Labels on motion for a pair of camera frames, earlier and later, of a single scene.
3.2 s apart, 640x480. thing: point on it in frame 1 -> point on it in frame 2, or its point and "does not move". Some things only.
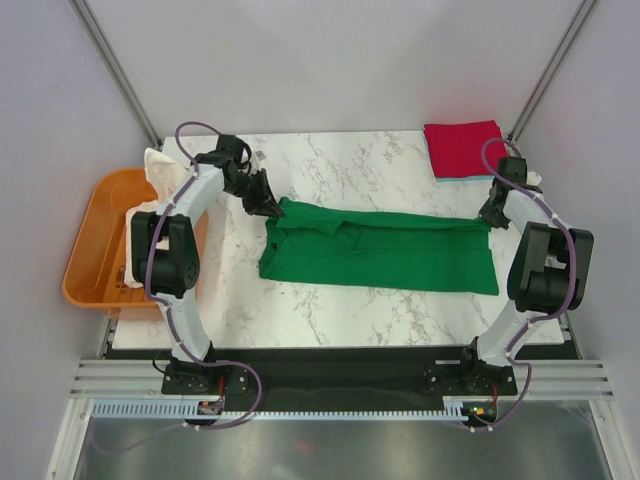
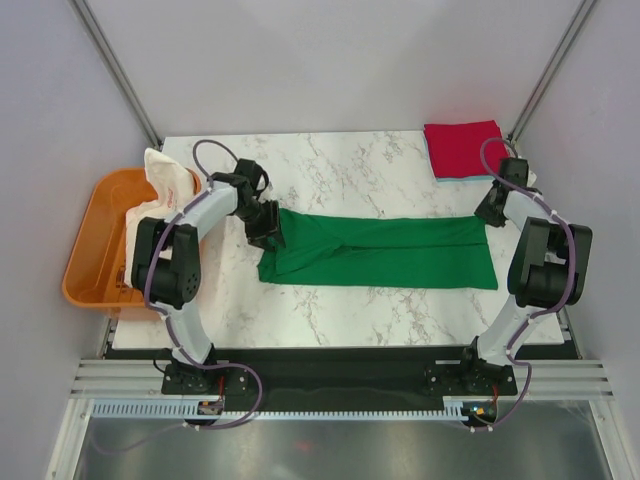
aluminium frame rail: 144,379 does not move
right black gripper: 486,213 does not move
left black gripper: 263,204 -> 257,237
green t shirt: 434,254 does not move
